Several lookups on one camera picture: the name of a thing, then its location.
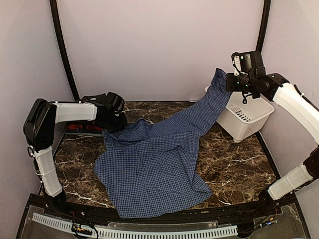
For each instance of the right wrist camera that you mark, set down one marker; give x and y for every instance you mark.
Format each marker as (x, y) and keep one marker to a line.
(244, 62)

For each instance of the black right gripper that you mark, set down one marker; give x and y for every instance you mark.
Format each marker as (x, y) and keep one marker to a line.
(230, 86)

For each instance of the blue checked long sleeve shirt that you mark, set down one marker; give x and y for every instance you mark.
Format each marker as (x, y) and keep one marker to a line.
(150, 169)

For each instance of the white plastic basket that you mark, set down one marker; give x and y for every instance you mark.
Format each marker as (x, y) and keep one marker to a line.
(243, 120)

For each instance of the black frame post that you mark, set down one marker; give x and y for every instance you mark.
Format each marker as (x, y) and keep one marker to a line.
(263, 25)
(62, 48)

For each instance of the black striped folded shirt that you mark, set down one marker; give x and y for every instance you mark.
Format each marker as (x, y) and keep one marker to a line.
(95, 98)

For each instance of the white slotted cable duct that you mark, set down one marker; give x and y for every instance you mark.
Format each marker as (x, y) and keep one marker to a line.
(130, 233)

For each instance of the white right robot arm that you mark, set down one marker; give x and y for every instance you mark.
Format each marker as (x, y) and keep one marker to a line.
(276, 88)

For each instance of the black left frame post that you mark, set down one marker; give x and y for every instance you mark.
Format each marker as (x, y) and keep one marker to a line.
(62, 48)

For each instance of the black right frame post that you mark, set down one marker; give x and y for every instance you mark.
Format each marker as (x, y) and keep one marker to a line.
(263, 25)

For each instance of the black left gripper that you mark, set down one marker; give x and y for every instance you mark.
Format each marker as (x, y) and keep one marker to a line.
(123, 123)

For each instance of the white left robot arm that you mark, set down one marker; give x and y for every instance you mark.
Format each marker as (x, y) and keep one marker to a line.
(39, 130)

